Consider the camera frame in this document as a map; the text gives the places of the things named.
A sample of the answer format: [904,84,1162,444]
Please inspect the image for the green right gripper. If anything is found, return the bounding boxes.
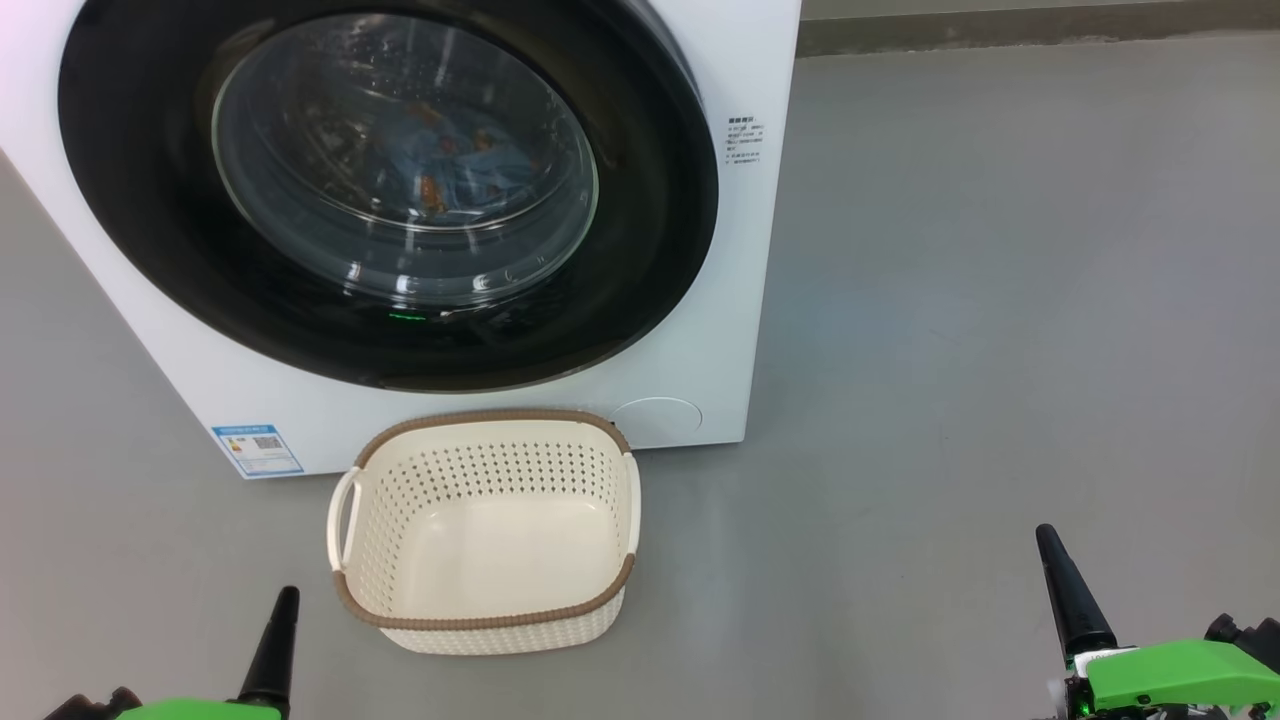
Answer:
[1035,523,1280,720]

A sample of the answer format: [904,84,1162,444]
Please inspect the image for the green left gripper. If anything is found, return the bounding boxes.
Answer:
[115,586,301,720]

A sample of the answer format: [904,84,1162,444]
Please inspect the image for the round black glass washer door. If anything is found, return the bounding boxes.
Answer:
[57,0,720,394]

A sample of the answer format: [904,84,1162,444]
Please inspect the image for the blue garment with orange print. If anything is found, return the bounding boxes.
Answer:
[375,100,546,216]

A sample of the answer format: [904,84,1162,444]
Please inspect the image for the white front-load washing machine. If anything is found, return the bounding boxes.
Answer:
[0,0,804,481]

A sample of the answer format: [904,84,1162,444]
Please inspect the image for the printed warning label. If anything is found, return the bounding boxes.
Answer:
[726,115,768,166]

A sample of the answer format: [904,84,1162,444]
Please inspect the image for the blue energy label sticker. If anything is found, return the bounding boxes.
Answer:
[211,424,305,479]

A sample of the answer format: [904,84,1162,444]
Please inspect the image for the cream perforated laundry basket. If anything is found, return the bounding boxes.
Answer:
[326,408,642,656]

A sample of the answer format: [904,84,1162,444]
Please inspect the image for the round white filter cover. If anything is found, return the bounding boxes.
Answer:
[610,397,704,449]

